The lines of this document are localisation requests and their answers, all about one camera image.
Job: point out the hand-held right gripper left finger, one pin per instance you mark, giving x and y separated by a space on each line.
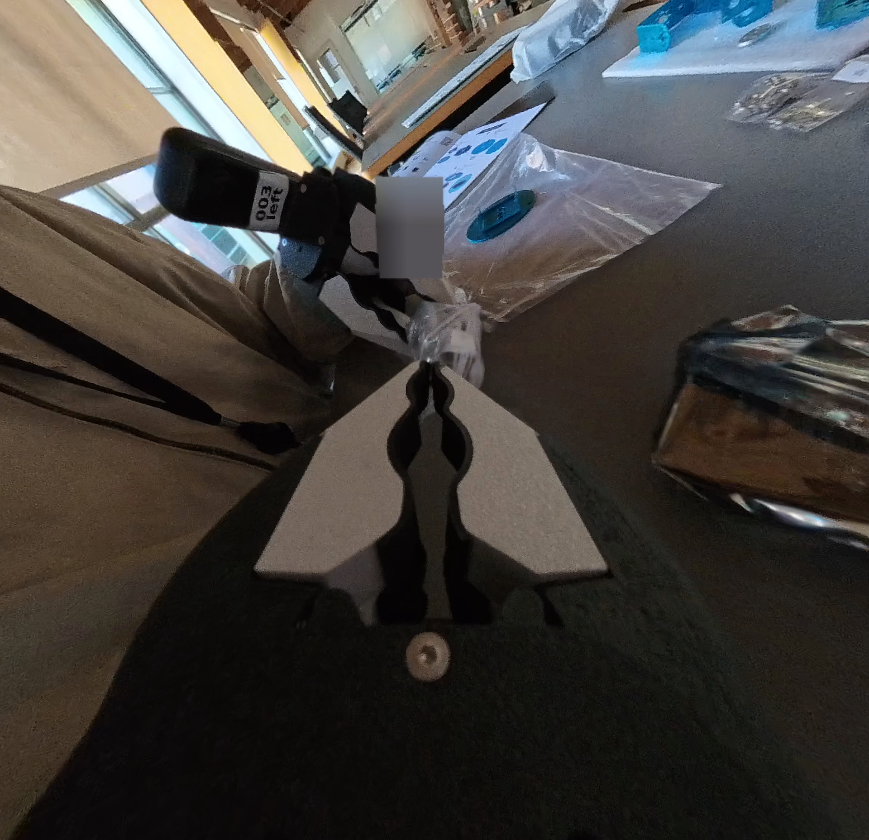
326 514

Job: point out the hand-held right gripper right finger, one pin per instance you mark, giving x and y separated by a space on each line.
529 514

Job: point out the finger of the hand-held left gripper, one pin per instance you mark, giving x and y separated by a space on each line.
434 290
360 314

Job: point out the small labelled clear zip bag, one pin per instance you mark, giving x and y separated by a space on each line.
455 341

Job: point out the blue perforated round metal plate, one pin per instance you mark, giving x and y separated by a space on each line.
489 232

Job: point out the clear plastic bag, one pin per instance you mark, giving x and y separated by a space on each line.
611 202

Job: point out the person's left forearm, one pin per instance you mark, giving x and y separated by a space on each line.
292 317

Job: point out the grey office desk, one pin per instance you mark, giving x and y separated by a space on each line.
407 141

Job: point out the black office chair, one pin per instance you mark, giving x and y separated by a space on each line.
326 134
349 110

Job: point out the assembly guide booklet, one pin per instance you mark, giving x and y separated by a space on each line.
475 144

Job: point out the large glass window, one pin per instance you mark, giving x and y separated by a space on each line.
136 52

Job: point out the beige roller blind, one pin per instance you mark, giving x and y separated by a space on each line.
68 73

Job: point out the printed paper sheet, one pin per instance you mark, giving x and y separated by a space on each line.
461 79

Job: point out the silver foil bag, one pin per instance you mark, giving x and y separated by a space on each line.
747 432

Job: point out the white plastic bag bundle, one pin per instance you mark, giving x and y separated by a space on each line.
563 25

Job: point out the white foam sheet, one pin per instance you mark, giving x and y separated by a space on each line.
713 59

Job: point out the zip bag of gold screws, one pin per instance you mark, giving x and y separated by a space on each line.
825 107

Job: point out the black flat base plate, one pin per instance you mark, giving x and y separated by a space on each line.
523 96

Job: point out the small dark blue bracket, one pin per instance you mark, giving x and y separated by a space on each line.
842 1

